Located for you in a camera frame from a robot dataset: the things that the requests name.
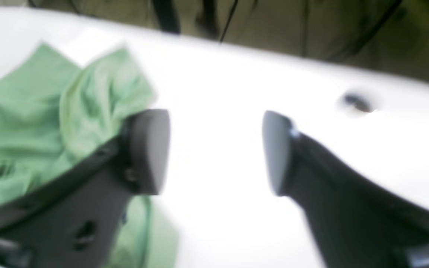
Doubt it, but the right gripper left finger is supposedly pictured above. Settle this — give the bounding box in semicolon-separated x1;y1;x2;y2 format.
0;109;171;268

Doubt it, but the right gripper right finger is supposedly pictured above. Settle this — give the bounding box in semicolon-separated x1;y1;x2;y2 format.
262;111;429;268

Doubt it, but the right silver table grommet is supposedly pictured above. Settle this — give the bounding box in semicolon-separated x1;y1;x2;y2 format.
341;93;376;113

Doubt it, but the green polo shirt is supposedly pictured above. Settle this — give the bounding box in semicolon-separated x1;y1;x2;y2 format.
0;44;178;268

